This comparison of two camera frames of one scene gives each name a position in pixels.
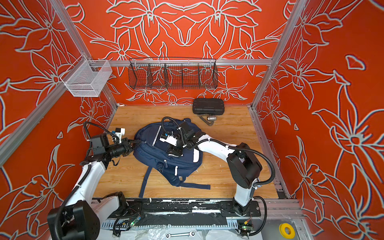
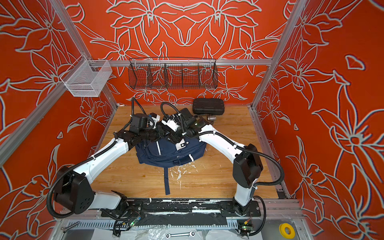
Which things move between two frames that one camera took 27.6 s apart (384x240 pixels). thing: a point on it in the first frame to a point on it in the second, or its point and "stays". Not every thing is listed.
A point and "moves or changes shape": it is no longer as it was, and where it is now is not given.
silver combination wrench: x=192 y=233 stays
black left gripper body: x=122 y=148 to x=151 y=134
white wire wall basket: x=85 y=78 stays
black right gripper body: x=181 y=143 to x=181 y=131
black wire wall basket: x=169 y=73 stays
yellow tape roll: x=282 y=228 stays
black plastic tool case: x=208 y=106 stays
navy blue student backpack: x=163 y=148 moves or changes shape
